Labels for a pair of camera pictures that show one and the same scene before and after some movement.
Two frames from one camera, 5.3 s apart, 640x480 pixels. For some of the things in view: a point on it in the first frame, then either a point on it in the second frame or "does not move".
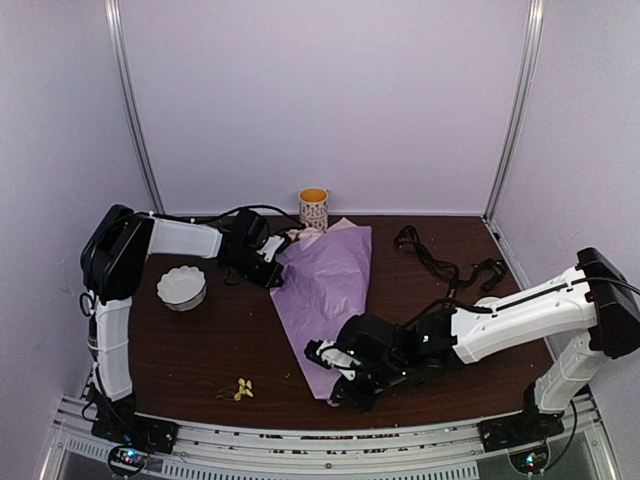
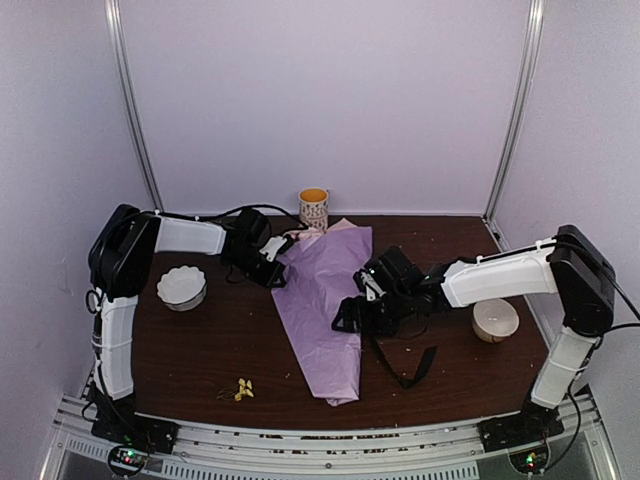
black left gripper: x=266 y=280 does not move
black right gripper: x=351 y=397 → x=348 y=308
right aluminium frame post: x=535 y=28 does not move
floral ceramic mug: x=313 y=207 does not move
